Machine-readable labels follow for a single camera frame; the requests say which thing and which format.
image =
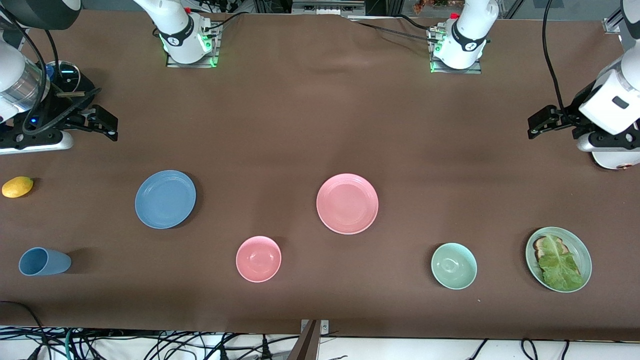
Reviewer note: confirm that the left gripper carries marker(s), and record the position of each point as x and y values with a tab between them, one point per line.
570	119

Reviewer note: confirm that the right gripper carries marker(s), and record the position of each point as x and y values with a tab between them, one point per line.
67	111

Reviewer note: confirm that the blue plate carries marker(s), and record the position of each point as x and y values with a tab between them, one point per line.
165	199

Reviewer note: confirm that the pink plate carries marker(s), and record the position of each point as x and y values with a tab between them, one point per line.
347	204

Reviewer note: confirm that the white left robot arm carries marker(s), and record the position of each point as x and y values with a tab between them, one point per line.
467	35

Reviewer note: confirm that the dark blue saucepan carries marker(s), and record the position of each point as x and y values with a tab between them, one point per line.
87	85

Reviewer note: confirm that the glass lid with blue knob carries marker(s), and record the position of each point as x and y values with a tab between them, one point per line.
67	77

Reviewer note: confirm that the white appliance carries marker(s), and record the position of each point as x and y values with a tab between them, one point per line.
615	161

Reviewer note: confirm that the yellow lemon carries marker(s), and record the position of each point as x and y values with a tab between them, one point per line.
17	187

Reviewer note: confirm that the toasted bread slice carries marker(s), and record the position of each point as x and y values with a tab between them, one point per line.
539	246

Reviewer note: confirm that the green plate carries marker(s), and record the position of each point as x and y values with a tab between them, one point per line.
582	250

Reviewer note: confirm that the green lettuce leaf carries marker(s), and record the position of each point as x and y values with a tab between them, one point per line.
560	265

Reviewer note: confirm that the blue cup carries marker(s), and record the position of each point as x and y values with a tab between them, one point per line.
45	261

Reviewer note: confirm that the green bowl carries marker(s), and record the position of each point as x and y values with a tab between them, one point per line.
454	266

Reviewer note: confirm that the reddish brown plant decoration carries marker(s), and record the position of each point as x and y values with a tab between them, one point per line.
425	5

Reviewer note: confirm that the brown table cover cloth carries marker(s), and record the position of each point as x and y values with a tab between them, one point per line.
300	125

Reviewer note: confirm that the pink bowl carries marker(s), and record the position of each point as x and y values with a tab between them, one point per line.
258	259

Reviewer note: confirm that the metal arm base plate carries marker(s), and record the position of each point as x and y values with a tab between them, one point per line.
475	70
175	63

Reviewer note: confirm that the aluminium frame profile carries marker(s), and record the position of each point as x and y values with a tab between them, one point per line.
611	25

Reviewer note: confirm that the grey metal frame bar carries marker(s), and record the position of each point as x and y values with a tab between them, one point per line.
330	7

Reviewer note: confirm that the small metal bracket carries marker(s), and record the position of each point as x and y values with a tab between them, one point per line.
325	327

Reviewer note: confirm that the dark metal post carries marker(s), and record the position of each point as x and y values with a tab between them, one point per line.
307	347

